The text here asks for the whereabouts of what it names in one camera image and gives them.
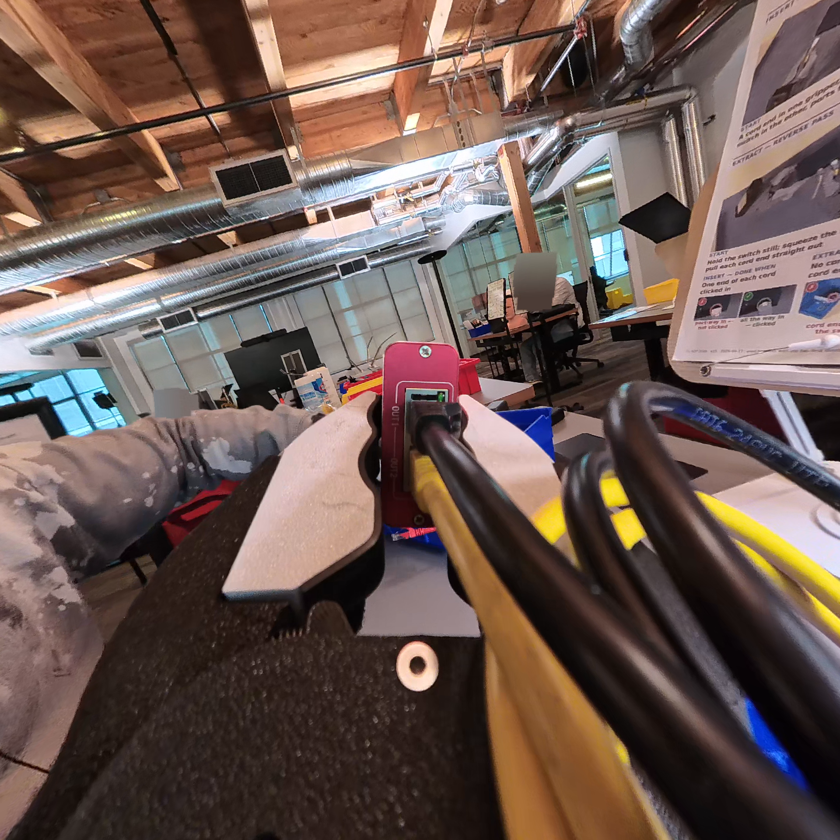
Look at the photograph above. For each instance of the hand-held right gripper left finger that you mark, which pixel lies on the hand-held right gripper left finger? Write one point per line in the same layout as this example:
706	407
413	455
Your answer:
315	512

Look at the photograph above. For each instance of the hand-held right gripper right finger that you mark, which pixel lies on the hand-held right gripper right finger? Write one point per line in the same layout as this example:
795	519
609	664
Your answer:
508	459

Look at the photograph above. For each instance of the red metal ethernet adapter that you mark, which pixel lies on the red metal ethernet adapter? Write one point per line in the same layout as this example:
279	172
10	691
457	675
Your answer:
420	367

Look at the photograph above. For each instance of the blue plastic bin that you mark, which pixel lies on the blue plastic bin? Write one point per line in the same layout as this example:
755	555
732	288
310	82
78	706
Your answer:
774	741
525	430

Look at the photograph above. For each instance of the person's left forearm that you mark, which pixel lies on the person's left forearm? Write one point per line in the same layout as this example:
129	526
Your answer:
131	492

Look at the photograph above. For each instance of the white wipes container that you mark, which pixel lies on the white wipes container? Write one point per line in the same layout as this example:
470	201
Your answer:
315	390

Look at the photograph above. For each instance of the yellow plastic bin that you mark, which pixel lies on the yellow plastic bin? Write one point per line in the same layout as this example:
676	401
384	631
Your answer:
661	293
364	387

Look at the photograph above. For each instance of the black office chair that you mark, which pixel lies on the black office chair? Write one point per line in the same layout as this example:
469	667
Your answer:
581	334

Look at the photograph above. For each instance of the black monitor screen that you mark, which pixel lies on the black monitor screen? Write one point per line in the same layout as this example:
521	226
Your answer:
262	367

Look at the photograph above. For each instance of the wooden office desk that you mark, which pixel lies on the wooden office desk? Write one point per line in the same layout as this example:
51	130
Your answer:
630	315

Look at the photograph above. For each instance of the black floor lamp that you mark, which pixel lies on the black floor lamp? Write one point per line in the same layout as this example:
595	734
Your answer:
432	256

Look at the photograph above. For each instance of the dark wooden display board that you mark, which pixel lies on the dark wooden display board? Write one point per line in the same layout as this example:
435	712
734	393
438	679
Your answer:
656	216

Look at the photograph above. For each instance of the white board stand base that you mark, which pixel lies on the white board stand base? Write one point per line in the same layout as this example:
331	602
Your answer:
797	426

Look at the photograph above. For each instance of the wooden instruction board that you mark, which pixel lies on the wooden instruction board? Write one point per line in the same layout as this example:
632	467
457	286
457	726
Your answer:
754	262

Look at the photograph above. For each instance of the white air vent grille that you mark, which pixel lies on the white air vent grille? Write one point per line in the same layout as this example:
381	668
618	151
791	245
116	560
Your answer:
253	177

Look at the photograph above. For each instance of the black ceiling pipe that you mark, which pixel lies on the black ceiling pipe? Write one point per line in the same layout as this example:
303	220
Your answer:
262	100

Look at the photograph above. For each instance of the silver ventilation duct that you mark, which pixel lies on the silver ventilation duct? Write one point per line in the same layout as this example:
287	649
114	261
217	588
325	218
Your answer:
630	111
131	229

